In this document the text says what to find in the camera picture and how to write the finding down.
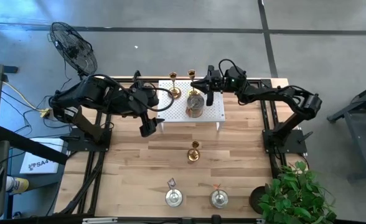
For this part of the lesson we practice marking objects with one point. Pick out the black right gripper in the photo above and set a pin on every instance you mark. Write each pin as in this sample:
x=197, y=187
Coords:
x=217, y=84

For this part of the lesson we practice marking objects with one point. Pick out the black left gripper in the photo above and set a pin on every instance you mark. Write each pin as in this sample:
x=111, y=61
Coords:
x=148, y=127

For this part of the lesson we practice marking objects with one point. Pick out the brass candlestick holder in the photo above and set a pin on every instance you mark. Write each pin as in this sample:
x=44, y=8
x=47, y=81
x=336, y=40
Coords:
x=194, y=155
x=191, y=74
x=174, y=92

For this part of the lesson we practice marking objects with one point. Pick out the candle tin orange heart label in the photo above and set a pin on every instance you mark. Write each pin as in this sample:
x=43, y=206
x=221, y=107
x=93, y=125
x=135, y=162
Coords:
x=195, y=104

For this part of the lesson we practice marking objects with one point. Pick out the candle tin jasmine flower label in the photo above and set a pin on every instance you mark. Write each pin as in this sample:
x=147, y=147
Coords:
x=174, y=198

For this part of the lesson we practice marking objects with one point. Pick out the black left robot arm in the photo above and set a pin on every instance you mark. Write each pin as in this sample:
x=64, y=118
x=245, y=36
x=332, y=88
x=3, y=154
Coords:
x=89, y=93

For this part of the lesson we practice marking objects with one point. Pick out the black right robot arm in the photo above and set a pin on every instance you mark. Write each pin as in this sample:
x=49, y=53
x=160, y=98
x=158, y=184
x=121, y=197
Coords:
x=276, y=93

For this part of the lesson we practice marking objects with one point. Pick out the white perforated metal shelf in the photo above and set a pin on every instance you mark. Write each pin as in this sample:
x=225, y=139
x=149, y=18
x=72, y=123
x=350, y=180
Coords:
x=176, y=109

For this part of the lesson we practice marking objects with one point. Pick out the black floor fan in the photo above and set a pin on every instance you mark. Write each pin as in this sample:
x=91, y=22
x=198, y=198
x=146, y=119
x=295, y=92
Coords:
x=74, y=49

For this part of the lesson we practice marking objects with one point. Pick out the black plant pot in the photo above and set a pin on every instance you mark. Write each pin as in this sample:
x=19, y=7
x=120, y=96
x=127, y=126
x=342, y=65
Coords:
x=255, y=199

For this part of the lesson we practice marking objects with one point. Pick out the white printed paper sheet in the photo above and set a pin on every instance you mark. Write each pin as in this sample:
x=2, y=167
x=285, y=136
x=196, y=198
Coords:
x=40, y=163

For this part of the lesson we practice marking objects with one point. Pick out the black diagonal beam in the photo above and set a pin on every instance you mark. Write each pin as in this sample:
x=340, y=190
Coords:
x=30, y=144

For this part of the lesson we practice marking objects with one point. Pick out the green leafy plant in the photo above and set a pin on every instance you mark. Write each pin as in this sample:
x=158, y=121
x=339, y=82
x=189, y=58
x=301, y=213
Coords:
x=292, y=199

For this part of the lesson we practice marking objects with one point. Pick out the yellow and white spray can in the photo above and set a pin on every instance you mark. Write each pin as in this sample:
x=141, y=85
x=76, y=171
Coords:
x=18, y=184

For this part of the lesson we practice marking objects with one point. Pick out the dark metal cart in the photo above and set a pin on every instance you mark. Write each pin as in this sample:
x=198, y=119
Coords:
x=357, y=130

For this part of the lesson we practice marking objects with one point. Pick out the black aluminium table frame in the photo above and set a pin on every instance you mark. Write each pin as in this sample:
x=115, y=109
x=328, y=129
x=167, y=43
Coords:
x=263, y=119

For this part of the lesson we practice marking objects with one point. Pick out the silver metal bracket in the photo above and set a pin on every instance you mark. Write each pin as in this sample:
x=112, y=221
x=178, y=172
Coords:
x=99, y=220

